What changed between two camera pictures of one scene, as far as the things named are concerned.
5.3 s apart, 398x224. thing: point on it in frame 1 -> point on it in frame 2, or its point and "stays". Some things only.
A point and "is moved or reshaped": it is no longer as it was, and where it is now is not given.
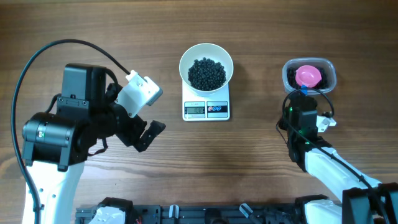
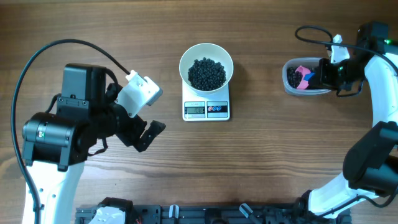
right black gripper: (293, 96) -> (322, 77)
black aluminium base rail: (205, 214) stays
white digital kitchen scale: (214, 107) stays
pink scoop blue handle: (308, 76) is moved or reshaped
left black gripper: (132, 135) stays
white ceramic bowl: (210, 51) stays
